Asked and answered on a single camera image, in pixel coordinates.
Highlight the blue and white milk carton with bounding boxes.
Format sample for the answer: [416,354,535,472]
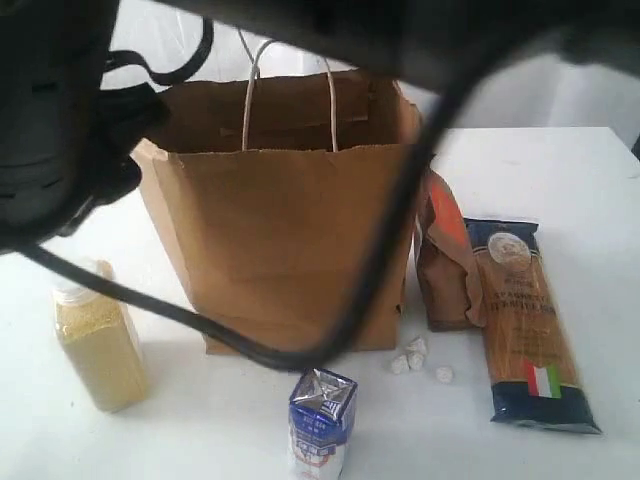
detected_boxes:
[288,369,358,479]

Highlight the spaghetti packet with Italian flag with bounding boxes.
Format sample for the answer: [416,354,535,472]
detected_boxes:
[464,218,601,435]

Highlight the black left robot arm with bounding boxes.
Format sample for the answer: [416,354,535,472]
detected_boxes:
[1,1,214,253]

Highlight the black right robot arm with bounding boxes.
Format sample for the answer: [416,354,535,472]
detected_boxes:
[170,1,639,91]

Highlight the brown paper shopping bag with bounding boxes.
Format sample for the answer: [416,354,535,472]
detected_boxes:
[133,70,421,350]

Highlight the brown pouch with orange label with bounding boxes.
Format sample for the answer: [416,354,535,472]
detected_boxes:
[414,171,486,331]

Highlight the white crumpled paper ball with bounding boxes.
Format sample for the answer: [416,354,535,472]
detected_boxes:
[389,354,410,375]
[405,336,427,356]
[406,351,425,371]
[435,366,454,384]

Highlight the millet bottle with white cap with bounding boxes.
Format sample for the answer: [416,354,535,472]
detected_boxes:
[52,275,149,412]

